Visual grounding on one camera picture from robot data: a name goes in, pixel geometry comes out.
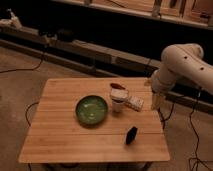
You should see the brown spoon-like object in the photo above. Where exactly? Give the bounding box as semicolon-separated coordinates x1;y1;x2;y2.
110;83;126;90

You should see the white object on ledge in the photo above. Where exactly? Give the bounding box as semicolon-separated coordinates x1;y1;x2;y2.
0;9;22;29

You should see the black eraser block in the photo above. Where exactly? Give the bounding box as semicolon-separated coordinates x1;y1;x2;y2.
125;127;138;145

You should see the green round plate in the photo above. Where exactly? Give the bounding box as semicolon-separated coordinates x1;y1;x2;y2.
75;95;108;125

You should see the white patterned box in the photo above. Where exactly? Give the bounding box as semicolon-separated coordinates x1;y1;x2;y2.
125;96;144;111

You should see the wooden table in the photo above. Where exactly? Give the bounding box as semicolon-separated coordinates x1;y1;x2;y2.
19;78;170;163

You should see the black floor cable right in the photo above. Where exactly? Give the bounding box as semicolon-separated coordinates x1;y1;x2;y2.
187;88;213;171

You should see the black floor cable left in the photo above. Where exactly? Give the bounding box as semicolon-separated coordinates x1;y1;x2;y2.
24;101;40;128

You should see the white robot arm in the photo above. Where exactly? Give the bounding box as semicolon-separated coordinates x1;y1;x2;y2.
150;43;213;110

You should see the white cup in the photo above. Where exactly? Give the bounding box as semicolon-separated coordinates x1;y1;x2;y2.
110;88;129;113

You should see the black floor cable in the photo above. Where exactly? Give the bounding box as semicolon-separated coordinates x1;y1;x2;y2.
187;88;213;171
24;101;40;128

